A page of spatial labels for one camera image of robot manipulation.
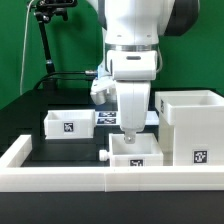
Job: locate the white drawer cabinet frame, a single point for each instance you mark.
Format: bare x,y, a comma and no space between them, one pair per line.
191,127

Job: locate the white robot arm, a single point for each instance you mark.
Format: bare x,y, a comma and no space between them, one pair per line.
131,30

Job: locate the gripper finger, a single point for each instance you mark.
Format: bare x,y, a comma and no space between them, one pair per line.
129,138

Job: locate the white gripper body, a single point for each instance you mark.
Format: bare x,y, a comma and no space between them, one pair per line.
132,101

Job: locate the white workspace border frame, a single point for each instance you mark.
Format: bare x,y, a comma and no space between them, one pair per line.
15,177

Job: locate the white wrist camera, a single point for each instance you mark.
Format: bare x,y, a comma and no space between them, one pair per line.
103,90

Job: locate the white fiducial marker plate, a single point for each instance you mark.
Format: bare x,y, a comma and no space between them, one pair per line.
111,118

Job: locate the white drawer box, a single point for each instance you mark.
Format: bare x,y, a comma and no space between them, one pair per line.
69,124
145,151

